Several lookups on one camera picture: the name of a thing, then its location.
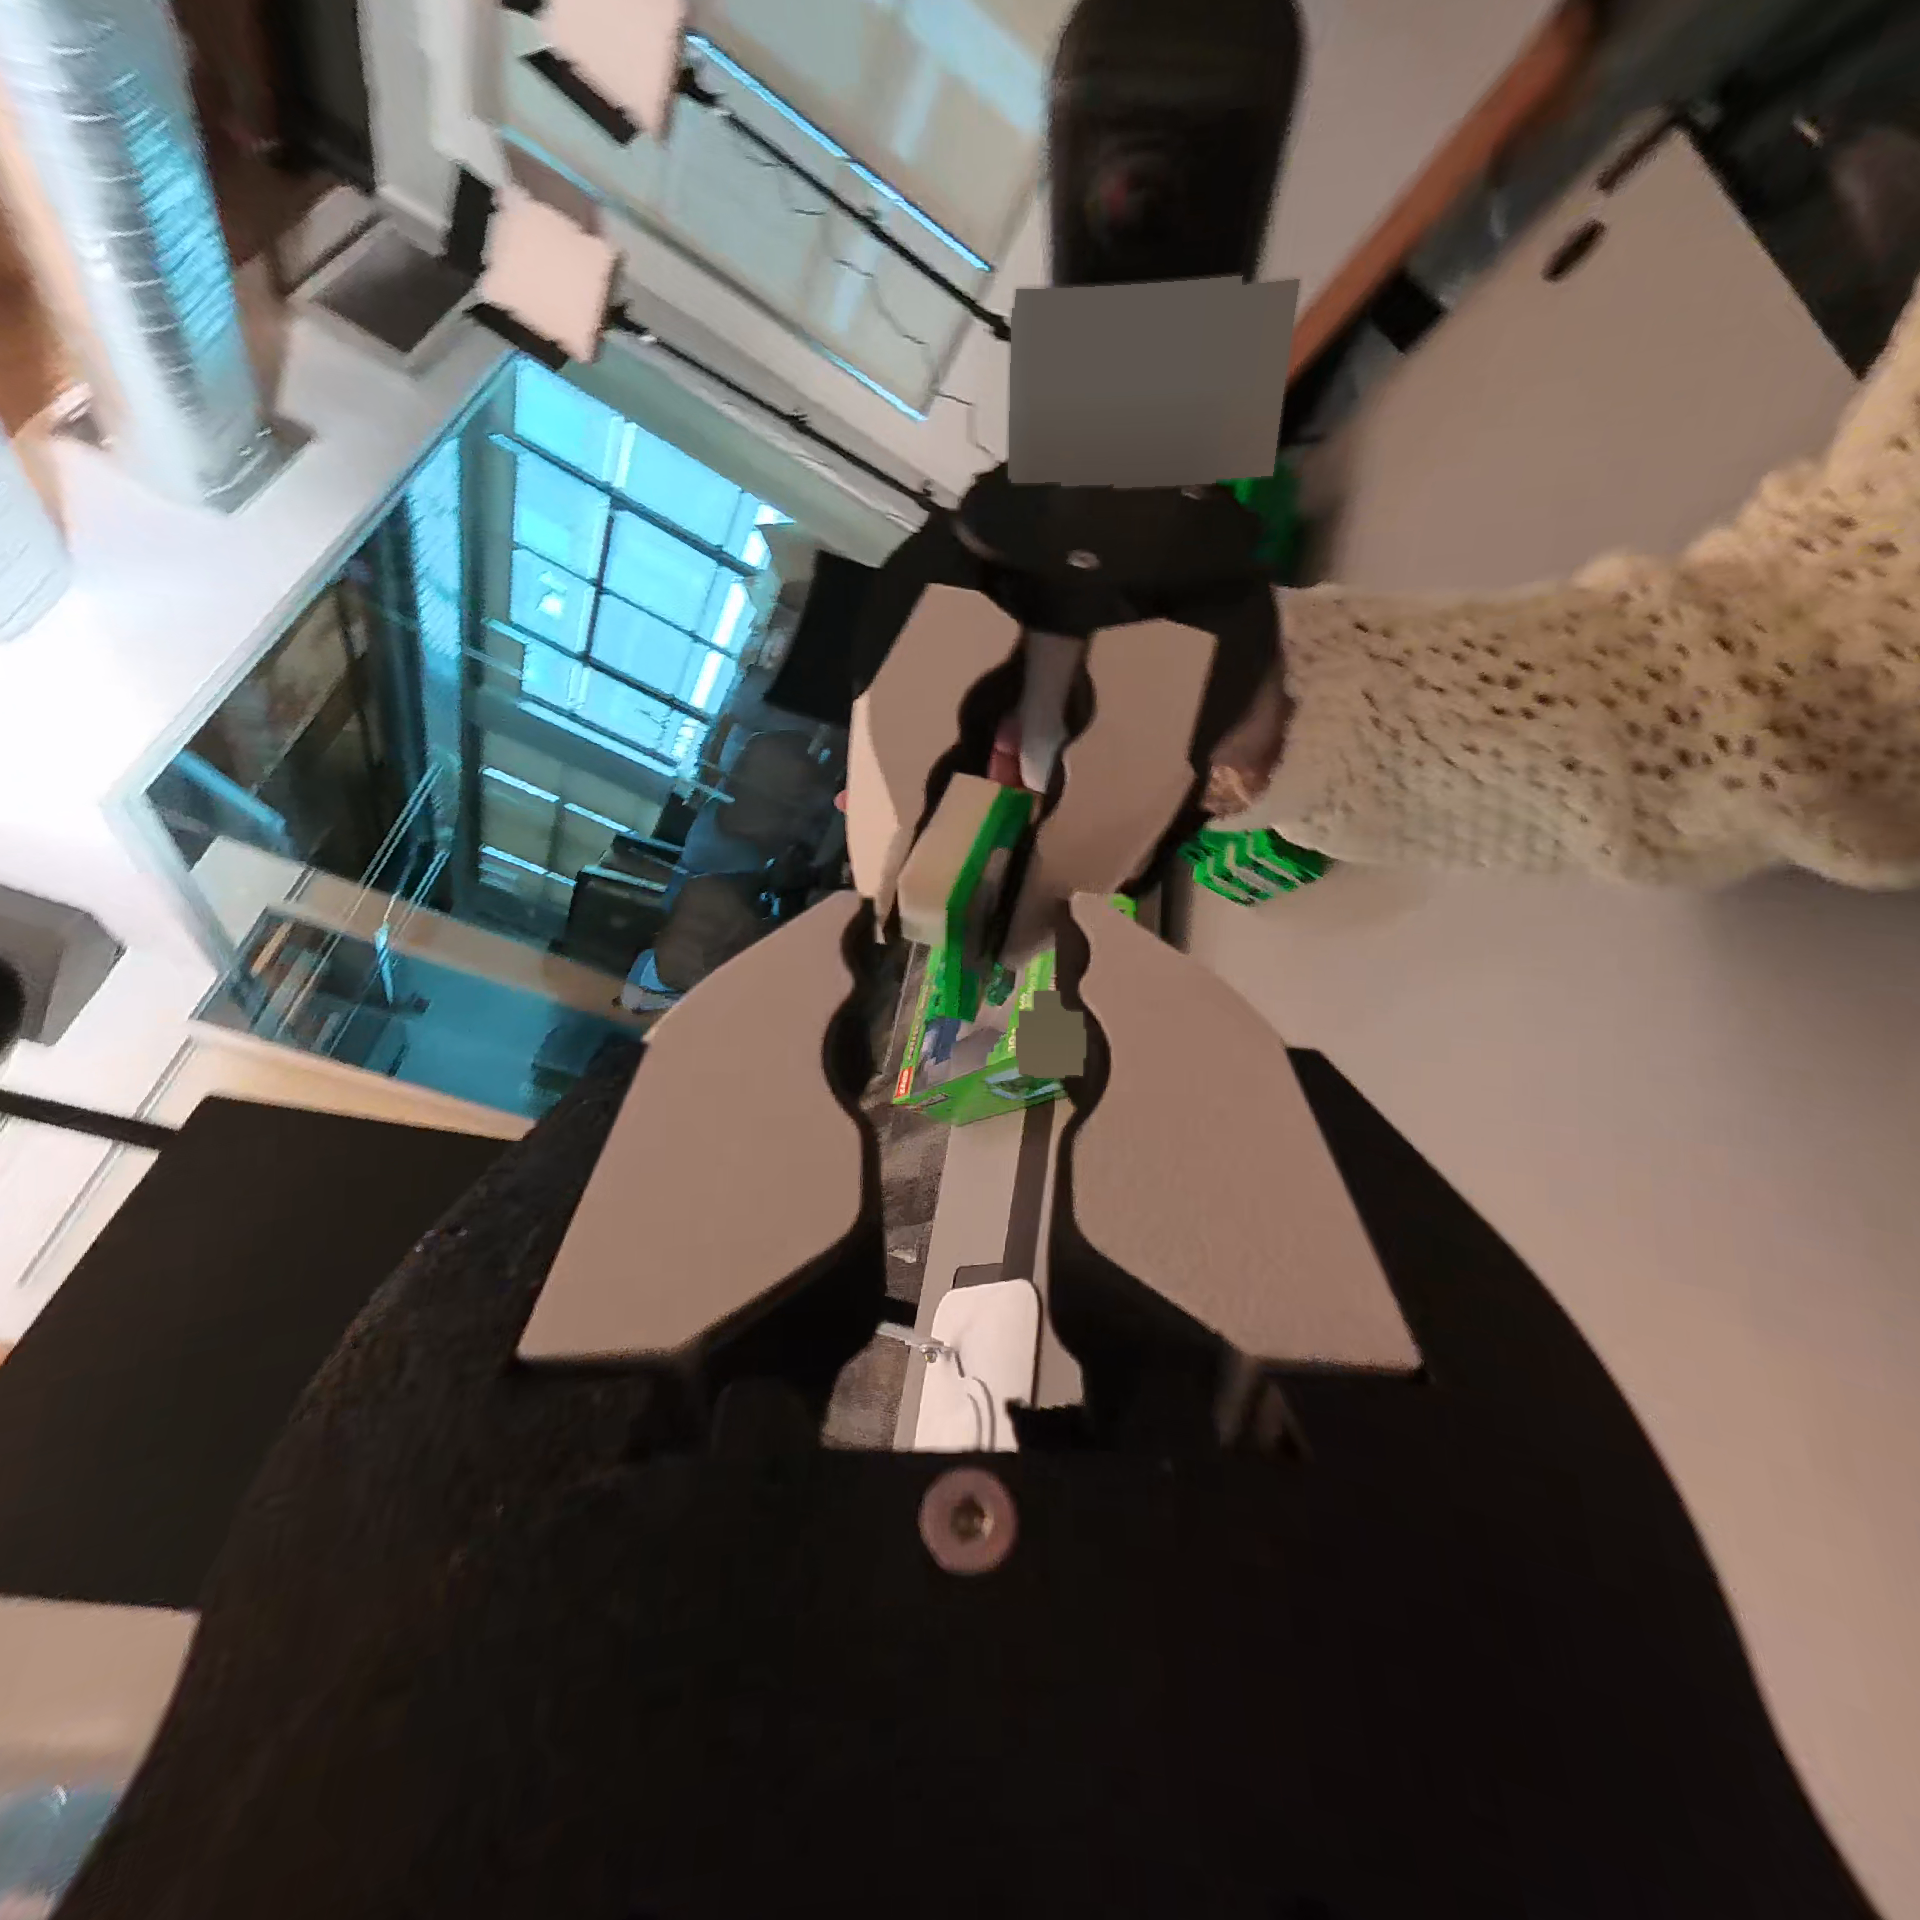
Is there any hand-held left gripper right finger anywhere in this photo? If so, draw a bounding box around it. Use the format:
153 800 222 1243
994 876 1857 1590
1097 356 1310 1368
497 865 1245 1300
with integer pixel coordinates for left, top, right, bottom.
1048 896 1423 1449

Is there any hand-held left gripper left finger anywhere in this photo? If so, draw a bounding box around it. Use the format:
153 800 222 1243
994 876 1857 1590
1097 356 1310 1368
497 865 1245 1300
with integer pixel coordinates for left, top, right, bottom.
514 896 886 1449

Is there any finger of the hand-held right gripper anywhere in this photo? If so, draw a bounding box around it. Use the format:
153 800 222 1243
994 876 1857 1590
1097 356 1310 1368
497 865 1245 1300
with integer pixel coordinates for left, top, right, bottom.
1016 619 1219 969
848 586 1032 940

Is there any white lego brick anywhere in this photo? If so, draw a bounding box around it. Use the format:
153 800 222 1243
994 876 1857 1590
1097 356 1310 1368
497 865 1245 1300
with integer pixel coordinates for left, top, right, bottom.
893 775 994 947

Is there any green mosaic lego panel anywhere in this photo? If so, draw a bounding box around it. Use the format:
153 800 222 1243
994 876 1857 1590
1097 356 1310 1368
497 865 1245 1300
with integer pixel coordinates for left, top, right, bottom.
927 786 1040 1000

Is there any person's right forearm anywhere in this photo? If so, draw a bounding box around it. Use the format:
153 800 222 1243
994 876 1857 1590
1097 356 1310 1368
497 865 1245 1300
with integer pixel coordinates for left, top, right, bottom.
1240 286 1920 896

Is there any green lego set box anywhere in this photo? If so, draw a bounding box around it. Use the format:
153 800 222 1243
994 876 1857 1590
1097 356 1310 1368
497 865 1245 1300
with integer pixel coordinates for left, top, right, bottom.
889 891 1145 1129

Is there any person's right hand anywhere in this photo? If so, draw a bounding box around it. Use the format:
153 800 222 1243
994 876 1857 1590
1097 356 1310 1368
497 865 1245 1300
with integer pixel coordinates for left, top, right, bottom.
1203 662 1295 826

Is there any green plastic bin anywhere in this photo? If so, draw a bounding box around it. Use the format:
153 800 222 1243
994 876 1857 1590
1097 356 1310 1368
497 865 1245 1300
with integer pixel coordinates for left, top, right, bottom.
1174 470 1333 912

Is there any white stand base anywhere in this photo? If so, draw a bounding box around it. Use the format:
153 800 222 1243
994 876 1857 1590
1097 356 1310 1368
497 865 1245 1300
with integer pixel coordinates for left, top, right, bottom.
910 1271 1046 1455

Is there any white cabinet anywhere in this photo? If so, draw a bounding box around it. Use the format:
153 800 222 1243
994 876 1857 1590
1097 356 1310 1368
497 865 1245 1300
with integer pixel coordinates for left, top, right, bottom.
1293 118 1869 602

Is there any dark book stand board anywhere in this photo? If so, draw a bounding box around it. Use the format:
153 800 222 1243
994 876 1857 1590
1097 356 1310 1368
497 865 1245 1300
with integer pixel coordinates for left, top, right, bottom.
0 1092 529 1609

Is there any hanging ceiling panel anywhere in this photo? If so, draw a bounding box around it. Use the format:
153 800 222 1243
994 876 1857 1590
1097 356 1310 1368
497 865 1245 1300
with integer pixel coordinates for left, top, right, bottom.
467 192 623 369
503 0 694 144

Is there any large silver duct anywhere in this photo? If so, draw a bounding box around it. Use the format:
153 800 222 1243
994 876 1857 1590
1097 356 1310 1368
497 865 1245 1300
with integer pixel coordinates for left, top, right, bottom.
0 0 313 514

